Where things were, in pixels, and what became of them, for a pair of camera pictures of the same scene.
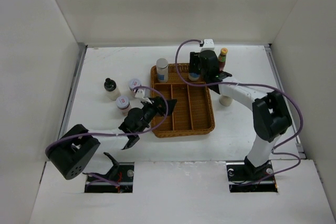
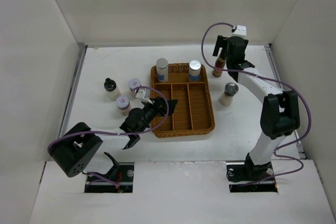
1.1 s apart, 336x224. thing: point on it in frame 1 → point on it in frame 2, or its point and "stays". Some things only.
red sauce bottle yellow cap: [222, 59] stays
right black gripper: [195, 59] → [222, 42]
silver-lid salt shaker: [162, 67] stays
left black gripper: [157, 102] stays
